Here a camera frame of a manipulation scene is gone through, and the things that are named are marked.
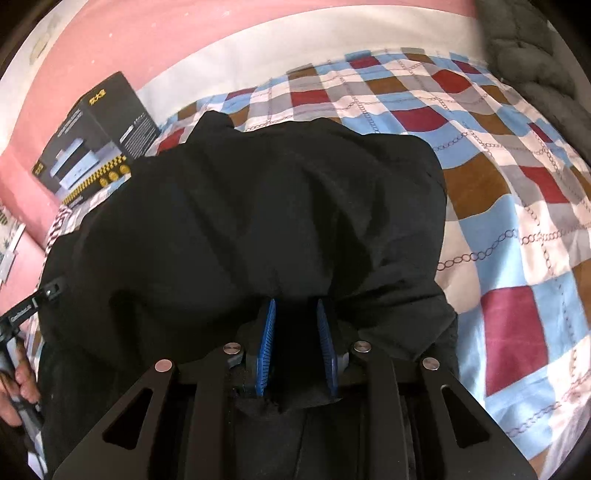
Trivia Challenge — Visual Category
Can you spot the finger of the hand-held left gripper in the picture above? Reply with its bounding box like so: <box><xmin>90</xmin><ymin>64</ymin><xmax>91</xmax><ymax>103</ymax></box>
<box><xmin>33</xmin><ymin>277</ymin><xmax>65</xmax><ymax>306</ymax></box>

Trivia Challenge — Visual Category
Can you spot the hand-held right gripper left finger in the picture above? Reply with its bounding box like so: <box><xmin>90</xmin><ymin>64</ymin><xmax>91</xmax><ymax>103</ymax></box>
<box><xmin>52</xmin><ymin>298</ymin><xmax>278</xmax><ymax>480</ymax></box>

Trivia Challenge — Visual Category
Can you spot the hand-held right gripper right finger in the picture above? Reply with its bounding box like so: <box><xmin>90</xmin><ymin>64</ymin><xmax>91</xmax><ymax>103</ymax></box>
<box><xmin>316</xmin><ymin>298</ymin><xmax>539</xmax><ymax>480</ymax></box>

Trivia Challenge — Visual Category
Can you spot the black garment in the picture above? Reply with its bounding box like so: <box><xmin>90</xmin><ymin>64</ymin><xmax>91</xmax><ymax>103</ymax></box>
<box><xmin>37</xmin><ymin>111</ymin><xmax>460</xmax><ymax>480</ymax></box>

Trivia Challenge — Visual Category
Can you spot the person's left hand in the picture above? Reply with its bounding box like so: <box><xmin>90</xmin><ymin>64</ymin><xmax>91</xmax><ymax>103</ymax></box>
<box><xmin>0</xmin><ymin>340</ymin><xmax>42</xmax><ymax>428</ymax></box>

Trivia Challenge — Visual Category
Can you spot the red white striped pillow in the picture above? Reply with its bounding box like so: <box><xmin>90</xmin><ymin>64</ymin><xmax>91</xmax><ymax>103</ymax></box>
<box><xmin>44</xmin><ymin>203</ymin><xmax>75</xmax><ymax>256</ymax></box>

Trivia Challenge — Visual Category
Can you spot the dark appliance cardboard box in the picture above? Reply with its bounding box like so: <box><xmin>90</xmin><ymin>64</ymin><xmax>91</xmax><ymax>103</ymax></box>
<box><xmin>31</xmin><ymin>71</ymin><xmax>161</xmax><ymax>207</ymax></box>

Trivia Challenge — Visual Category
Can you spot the checkered bed blanket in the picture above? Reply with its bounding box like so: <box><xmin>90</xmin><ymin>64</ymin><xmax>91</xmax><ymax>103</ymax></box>
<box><xmin>28</xmin><ymin>48</ymin><xmax>591</xmax><ymax>480</ymax></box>

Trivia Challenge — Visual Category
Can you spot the grey folded blanket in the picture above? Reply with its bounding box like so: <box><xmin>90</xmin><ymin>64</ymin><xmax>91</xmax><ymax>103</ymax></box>
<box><xmin>475</xmin><ymin>0</ymin><xmax>591</xmax><ymax>153</ymax></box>

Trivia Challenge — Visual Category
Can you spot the plant shelf wall sticker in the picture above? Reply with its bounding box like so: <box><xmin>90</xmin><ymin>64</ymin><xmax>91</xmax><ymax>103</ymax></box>
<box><xmin>0</xmin><ymin>208</ymin><xmax>26</xmax><ymax>283</ymax></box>

